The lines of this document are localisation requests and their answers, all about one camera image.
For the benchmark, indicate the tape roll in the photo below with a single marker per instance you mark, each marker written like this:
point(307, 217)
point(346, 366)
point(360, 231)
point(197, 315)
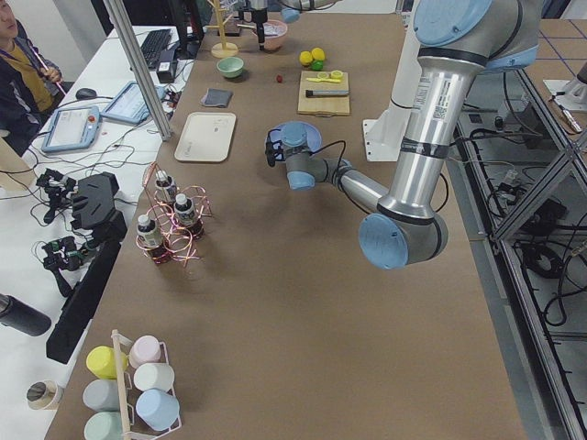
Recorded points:
point(44, 395)

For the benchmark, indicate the white wire cup rack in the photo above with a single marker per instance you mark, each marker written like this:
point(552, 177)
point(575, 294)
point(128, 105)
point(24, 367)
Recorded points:
point(133, 427)

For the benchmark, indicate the blue cup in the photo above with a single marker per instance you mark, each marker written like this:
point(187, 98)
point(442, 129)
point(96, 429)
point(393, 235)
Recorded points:
point(158, 409)

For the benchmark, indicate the mint cup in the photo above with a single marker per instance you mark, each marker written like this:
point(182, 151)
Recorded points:
point(103, 426)

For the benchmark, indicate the grey folded cloth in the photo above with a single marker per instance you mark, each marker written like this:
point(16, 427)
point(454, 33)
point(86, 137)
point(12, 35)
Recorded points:
point(217, 98)

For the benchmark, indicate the black thermos bottle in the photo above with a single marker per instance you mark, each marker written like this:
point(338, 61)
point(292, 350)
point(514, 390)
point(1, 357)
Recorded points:
point(22, 317)

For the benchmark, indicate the mint green bowl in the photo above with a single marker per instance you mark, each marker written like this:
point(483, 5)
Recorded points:
point(230, 67)

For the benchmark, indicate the pink cup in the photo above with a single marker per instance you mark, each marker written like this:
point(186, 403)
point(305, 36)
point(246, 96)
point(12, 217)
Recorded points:
point(146, 349)

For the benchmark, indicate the wooden cutting board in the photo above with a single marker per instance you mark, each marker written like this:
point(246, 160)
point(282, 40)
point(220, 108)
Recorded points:
point(325, 106)

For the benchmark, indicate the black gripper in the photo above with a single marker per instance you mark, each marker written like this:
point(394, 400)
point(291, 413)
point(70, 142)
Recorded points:
point(260, 18)
point(273, 155)

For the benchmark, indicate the blue plastic bowl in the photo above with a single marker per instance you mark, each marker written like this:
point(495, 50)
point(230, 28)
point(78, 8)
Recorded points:
point(314, 138)

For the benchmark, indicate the bottle white cap far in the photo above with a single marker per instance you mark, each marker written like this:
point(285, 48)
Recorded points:
point(166, 185)

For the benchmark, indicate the person in dark jacket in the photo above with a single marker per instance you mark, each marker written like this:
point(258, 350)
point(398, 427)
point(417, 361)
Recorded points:
point(30, 84)

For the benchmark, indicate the teach pendant with red button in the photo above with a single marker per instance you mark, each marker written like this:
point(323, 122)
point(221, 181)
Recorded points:
point(72, 129)

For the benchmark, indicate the grey cup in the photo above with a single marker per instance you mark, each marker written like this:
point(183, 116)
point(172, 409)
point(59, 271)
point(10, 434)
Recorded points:
point(101, 395)

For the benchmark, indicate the wooden mug tree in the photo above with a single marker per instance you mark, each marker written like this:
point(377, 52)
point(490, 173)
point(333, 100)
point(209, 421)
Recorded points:
point(222, 13)

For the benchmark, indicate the yellow lemon near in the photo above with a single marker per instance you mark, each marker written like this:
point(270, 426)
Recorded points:
point(306, 58)

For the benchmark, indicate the yellow lemon far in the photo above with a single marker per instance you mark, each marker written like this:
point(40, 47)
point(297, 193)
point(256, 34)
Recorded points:
point(318, 54)

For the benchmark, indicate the white cup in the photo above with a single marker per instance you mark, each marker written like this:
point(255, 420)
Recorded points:
point(158, 376)

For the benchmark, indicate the aluminium frame post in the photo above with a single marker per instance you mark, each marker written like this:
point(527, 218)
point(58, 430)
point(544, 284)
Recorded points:
point(120, 19)

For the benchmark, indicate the bottle white cap middle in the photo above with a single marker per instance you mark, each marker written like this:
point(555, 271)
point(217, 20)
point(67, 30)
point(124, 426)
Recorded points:
point(184, 210)

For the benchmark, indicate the green lime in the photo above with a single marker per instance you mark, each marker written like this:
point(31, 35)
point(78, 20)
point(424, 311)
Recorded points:
point(316, 65)

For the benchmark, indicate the cream rabbit tray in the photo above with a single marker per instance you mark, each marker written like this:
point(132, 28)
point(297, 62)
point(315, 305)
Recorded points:
point(206, 137)

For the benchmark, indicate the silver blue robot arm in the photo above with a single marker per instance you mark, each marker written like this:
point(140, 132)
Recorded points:
point(458, 41)
point(289, 8)

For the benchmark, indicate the pink bowl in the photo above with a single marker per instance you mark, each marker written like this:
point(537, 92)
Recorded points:
point(275, 33)

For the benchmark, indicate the steel black handled rod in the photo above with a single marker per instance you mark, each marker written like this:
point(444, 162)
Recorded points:
point(325, 93)

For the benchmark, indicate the copper wire bottle rack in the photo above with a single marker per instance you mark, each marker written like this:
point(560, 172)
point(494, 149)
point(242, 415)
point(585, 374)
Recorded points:
point(180, 244)

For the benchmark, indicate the yellow plastic knife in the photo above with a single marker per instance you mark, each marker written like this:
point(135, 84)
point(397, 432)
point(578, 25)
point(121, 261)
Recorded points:
point(323, 80)

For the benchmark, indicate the yellow lemon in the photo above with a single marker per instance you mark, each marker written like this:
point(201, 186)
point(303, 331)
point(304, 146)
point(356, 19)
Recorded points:
point(318, 54)
point(306, 58)

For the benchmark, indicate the black keyboard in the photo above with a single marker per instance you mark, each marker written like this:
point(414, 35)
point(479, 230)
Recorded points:
point(154, 44)

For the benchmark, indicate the yellow cup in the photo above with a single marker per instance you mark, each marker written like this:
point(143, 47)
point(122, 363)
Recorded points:
point(101, 362)

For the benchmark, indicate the black computer mouse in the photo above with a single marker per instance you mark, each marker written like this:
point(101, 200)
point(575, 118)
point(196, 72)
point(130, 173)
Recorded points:
point(86, 94)

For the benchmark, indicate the bottle white cap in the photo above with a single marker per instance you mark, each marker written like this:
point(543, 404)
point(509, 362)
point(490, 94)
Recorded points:
point(149, 233)
point(184, 210)
point(166, 185)

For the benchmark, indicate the bottle white cap near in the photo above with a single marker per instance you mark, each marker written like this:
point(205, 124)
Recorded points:
point(149, 233)

